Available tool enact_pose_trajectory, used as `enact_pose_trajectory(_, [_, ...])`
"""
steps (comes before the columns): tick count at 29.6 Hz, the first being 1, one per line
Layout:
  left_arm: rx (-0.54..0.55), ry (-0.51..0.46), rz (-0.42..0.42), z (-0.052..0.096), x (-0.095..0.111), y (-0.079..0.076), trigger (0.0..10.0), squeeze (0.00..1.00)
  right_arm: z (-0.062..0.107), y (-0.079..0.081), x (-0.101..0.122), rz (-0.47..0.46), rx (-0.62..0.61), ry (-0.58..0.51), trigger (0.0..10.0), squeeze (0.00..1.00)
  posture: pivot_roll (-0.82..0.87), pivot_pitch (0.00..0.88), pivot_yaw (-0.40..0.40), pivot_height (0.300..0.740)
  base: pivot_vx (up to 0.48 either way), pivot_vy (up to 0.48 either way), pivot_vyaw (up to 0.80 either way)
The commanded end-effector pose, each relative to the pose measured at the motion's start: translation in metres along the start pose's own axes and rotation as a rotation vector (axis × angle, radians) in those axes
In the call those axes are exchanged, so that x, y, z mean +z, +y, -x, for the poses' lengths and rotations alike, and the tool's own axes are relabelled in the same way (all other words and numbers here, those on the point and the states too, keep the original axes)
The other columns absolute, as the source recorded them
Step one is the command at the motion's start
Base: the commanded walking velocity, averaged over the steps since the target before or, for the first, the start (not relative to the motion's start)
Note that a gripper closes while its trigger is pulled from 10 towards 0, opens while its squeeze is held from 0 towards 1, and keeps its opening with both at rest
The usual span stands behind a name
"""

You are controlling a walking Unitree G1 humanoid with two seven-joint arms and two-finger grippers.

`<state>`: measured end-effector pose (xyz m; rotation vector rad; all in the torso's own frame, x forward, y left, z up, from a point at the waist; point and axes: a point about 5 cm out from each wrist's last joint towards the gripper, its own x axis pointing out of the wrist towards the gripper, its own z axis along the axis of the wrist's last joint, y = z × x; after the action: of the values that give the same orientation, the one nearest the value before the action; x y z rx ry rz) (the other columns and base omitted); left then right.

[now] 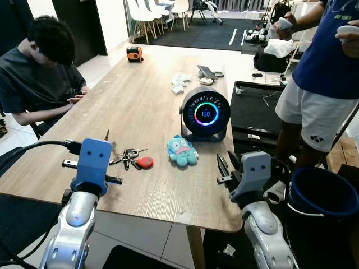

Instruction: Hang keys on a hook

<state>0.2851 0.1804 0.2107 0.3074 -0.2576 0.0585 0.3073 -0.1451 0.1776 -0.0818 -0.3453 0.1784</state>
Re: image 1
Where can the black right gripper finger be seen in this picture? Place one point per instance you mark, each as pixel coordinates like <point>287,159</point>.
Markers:
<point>234,161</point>
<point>223,167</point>

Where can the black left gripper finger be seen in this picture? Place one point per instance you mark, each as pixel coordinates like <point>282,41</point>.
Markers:
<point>107,138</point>

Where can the grey handheld controller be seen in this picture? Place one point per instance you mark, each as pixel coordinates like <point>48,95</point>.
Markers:
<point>346,32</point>
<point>284,24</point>

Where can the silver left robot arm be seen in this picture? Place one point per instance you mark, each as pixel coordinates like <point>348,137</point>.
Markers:
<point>70,235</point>

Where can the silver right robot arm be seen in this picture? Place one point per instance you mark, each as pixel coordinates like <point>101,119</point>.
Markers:
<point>263,230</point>

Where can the standing person left hand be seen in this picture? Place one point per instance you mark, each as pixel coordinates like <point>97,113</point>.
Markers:
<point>353,47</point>

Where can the standing person right hand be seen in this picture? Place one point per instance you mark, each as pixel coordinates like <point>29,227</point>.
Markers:
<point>295,25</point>

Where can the blue plush toy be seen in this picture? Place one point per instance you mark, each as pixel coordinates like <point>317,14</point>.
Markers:
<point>182,151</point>

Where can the black open case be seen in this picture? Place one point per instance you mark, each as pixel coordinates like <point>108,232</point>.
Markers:
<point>255,112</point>

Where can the round black fan with display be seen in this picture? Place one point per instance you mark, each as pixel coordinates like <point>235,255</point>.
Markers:
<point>206,112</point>

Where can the small white round object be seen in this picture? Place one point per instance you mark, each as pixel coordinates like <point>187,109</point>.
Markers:
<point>207,81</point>

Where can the black floor mat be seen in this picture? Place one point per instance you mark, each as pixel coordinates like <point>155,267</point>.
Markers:
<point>202,36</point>
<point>146,260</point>
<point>19,224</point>

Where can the orange black tape measure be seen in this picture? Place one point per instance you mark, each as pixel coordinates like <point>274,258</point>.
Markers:
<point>134,54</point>

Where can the white crumpled tissue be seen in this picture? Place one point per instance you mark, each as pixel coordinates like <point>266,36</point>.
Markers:
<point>179,83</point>

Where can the seated person in grey shirt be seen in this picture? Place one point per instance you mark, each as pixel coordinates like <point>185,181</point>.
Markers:
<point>33,84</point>

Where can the grey phone stand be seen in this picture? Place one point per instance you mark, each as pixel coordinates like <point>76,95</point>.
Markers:
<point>206,71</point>

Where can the blue bucket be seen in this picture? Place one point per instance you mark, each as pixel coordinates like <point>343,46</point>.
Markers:
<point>325,193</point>

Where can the black bag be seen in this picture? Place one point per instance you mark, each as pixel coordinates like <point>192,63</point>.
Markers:
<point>269,63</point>

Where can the brown black shoes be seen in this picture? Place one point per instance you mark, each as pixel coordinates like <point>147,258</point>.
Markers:
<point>3,128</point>

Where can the white plastic bag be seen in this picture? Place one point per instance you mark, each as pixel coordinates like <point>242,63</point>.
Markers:
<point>279,48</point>

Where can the white black device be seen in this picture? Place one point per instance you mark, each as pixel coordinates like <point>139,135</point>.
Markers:
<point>257,36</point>

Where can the white chair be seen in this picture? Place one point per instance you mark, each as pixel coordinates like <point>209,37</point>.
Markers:
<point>139,10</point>
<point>160,8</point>

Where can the standing person in blue shirt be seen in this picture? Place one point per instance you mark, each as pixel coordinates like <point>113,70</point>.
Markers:
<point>328,61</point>

